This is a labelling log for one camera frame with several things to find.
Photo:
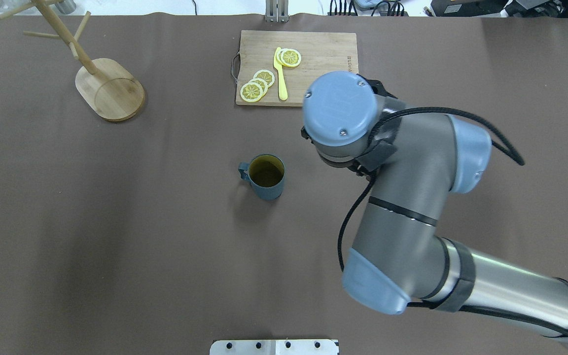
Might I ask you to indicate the bamboo cutting board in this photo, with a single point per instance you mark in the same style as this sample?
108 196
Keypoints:
321 53

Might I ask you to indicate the wooden mug tree rack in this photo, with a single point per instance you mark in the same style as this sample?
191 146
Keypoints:
110 90

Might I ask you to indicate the aluminium frame post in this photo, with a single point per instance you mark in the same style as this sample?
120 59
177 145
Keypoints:
276 11

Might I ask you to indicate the lemon slice row middle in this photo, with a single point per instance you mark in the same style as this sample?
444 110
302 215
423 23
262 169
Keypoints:
261 83

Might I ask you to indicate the yellow plastic knife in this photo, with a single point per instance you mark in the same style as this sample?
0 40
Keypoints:
282 89

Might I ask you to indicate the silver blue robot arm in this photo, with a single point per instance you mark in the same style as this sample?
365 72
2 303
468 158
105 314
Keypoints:
414 158

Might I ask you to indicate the blue mug yellow inside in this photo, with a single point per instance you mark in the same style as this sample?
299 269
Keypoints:
265 174

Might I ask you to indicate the lemon slice row outer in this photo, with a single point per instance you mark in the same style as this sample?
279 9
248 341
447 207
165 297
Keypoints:
249 93

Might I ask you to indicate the lemon slice under top one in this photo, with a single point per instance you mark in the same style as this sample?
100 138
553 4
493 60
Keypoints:
277 57

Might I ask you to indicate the lemon slice on knife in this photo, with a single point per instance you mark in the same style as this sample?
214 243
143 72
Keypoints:
291 57

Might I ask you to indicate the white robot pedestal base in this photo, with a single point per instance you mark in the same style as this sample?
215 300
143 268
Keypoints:
276 347

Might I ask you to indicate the lemon slice row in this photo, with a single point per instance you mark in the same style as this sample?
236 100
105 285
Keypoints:
261 83
249 93

